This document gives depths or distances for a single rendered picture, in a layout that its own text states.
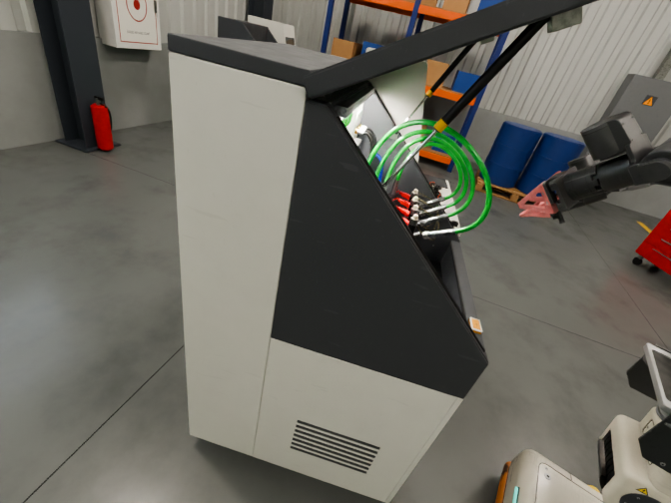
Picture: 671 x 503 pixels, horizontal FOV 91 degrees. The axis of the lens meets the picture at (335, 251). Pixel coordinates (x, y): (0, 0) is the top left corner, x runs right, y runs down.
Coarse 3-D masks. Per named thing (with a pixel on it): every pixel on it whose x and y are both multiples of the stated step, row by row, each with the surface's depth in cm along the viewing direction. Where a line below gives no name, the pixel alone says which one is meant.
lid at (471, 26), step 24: (528, 0) 47; (552, 0) 47; (576, 0) 46; (456, 24) 50; (480, 24) 50; (504, 24) 49; (528, 24) 49; (552, 24) 50; (576, 24) 49; (384, 48) 54; (408, 48) 53; (432, 48) 52; (456, 48) 52; (336, 72) 57; (360, 72) 56; (384, 72) 56; (312, 96) 59
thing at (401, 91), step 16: (368, 48) 116; (416, 64) 115; (368, 80) 120; (384, 80) 119; (400, 80) 118; (416, 80) 117; (384, 96) 122; (400, 96) 121; (416, 96) 120; (400, 112) 124; (416, 112) 123; (416, 128) 125; (416, 144) 128; (416, 160) 131
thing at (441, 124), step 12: (540, 24) 51; (528, 36) 52; (516, 48) 53; (504, 60) 54; (492, 72) 55; (480, 84) 57; (468, 96) 58; (456, 108) 59; (444, 120) 61; (432, 132) 63; (420, 144) 65
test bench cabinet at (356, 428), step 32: (288, 352) 99; (288, 384) 107; (320, 384) 103; (352, 384) 100; (384, 384) 97; (416, 384) 94; (288, 416) 116; (320, 416) 112; (352, 416) 108; (384, 416) 104; (416, 416) 101; (448, 416) 98; (256, 448) 132; (288, 448) 126; (320, 448) 121; (352, 448) 117; (384, 448) 113; (416, 448) 109; (352, 480) 128; (384, 480) 124
